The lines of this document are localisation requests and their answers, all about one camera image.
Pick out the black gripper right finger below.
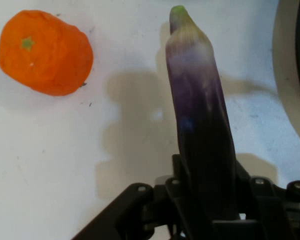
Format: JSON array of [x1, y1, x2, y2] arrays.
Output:
[[234, 159, 300, 240]]

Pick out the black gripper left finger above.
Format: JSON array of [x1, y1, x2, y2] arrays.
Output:
[[71, 153, 214, 240]]

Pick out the purple toy eggplant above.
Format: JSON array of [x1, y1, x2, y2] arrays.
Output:
[[164, 4, 241, 222]]

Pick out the red enamel plate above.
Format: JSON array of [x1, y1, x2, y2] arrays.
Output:
[[272, 0, 300, 161]]

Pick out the orange toy mandarin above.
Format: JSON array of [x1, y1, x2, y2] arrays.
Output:
[[0, 9, 95, 97]]

